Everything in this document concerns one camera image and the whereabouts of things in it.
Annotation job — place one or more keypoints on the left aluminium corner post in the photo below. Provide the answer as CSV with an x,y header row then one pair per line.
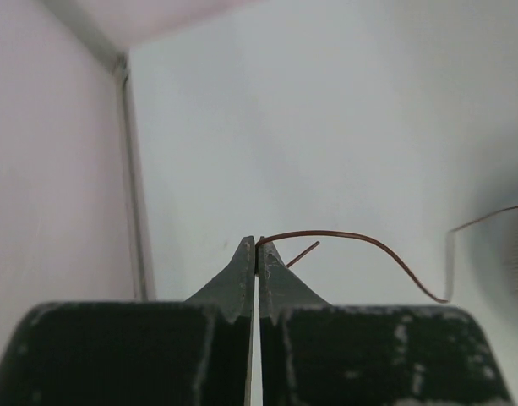
x,y
115,61

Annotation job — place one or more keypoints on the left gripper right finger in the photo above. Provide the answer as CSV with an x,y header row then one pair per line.
x,y
316,353

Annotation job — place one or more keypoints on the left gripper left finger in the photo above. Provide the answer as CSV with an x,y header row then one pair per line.
x,y
192,352

